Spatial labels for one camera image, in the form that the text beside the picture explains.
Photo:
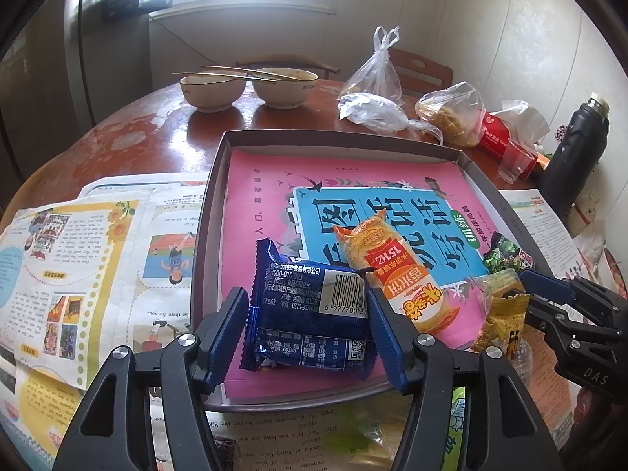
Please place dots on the tall knotted clear plastic bag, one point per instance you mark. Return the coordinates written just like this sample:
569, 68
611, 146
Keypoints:
378, 73

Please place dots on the green and black snack packet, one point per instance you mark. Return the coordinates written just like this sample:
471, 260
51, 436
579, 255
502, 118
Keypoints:
503, 255

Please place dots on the wooden chair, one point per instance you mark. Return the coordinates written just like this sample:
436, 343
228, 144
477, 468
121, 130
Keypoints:
422, 66

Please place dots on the orange rice cracker packet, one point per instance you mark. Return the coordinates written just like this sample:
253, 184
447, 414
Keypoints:
387, 265

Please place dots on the yellow brown snack packet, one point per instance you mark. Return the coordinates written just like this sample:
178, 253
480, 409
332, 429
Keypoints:
505, 314

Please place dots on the dried flower decoration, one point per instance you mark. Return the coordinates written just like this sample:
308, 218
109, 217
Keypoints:
559, 133

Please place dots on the red tissue pack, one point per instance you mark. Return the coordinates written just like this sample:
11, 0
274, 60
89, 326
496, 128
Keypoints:
500, 142

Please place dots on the dark refrigerator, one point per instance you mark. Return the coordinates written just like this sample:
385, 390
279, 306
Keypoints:
49, 59

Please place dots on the cream ceramic bowl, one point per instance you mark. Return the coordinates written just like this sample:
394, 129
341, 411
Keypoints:
211, 91
284, 91

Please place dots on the blue biscuit packet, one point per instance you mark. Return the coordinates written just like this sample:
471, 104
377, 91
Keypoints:
294, 304

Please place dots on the clear green noodle snack packet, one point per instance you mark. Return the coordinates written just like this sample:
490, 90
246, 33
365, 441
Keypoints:
353, 429

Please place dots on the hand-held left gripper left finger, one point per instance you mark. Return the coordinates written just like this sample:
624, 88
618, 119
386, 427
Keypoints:
225, 338

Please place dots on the colourful picture newspaper sheet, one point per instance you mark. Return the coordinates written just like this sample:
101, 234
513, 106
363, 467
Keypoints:
98, 265

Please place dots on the crumpled clear plastic bag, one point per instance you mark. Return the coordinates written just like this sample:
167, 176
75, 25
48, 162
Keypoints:
373, 110

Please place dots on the grey shallow cardboard box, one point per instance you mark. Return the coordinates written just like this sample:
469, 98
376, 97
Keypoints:
216, 235

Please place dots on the plastic bag of fried snacks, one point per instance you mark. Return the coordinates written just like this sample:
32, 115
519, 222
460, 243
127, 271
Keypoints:
454, 113

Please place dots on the wooden chopsticks pair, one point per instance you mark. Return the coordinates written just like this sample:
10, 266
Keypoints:
206, 74
245, 72

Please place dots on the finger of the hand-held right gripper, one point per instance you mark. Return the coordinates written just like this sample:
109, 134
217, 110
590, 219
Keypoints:
544, 321
539, 280

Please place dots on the white crumpled paper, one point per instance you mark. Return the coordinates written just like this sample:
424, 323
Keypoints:
586, 250

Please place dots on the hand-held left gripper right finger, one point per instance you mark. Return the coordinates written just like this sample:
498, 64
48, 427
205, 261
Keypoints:
387, 343

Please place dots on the clear plastic cup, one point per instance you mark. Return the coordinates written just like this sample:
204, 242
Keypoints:
515, 164

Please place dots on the black thermos bottle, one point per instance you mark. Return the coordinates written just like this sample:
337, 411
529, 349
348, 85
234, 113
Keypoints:
574, 157

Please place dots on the pink and blue book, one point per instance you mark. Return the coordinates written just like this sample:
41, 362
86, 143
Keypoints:
265, 196

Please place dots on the newspaper sheet with orange panel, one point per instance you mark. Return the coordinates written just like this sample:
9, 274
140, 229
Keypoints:
539, 225

